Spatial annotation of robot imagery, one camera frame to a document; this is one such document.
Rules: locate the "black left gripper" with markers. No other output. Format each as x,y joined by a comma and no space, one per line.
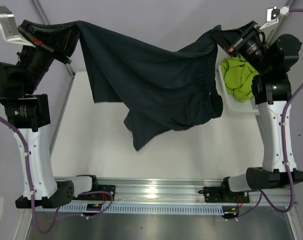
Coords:
61,37

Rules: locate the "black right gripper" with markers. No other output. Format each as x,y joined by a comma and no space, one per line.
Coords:
228,39

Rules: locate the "dark navy shorts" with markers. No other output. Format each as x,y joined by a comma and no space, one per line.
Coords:
163,90

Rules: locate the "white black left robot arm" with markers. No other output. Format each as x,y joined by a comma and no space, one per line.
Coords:
28,114

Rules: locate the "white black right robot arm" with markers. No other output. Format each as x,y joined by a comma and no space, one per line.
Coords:
272,92

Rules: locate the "lime green shorts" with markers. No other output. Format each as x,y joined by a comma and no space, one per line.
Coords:
238,75

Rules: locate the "white plastic basket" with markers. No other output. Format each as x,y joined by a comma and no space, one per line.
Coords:
232,105

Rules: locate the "left aluminium frame post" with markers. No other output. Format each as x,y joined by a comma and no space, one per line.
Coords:
59,39

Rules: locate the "aluminium frame post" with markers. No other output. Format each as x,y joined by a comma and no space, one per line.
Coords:
59,39
273,28

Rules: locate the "right aluminium frame post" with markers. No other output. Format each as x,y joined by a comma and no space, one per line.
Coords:
273,28

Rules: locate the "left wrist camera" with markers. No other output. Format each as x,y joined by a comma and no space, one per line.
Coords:
9,28

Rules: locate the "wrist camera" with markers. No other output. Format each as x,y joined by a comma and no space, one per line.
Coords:
9,28
273,15

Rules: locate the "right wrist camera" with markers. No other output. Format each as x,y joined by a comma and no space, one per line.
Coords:
273,15

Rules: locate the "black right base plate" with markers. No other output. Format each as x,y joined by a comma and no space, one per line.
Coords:
220,195

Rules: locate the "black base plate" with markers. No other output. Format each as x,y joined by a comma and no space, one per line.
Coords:
220,195
103,196

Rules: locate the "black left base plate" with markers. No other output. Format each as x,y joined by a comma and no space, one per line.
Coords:
103,196

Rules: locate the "aluminium mounting rail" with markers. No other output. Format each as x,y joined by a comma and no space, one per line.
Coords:
156,191

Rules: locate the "white slotted cable duct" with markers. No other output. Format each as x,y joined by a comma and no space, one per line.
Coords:
127,208

